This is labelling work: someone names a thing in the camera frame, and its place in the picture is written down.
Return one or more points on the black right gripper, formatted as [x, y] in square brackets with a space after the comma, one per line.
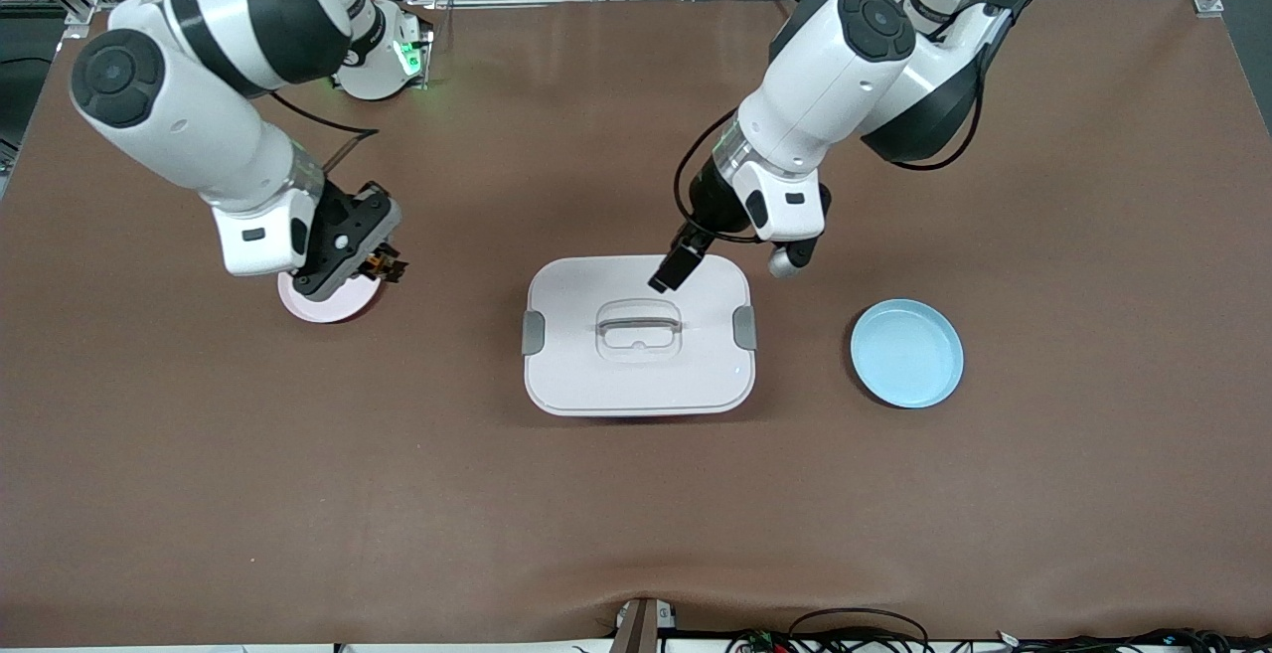
[382, 262]

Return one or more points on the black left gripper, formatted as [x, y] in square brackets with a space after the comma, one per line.
[712, 204]

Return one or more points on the orange and black switch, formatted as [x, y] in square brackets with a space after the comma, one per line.
[376, 263]

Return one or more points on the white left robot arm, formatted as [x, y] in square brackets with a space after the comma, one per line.
[835, 67]

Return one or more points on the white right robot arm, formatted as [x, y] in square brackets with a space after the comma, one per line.
[179, 106]

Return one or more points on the pink round plate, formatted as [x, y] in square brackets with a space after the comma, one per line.
[333, 310]

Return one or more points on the grey box latch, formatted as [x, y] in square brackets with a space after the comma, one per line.
[533, 333]
[745, 327]

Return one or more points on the white lidded storage box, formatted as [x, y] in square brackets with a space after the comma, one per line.
[636, 385]

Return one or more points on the brown table mat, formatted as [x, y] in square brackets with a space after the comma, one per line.
[298, 484]

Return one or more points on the light blue round plate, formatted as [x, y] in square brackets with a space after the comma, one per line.
[906, 355]

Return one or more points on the metal table edge bracket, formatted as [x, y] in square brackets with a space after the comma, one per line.
[641, 628]

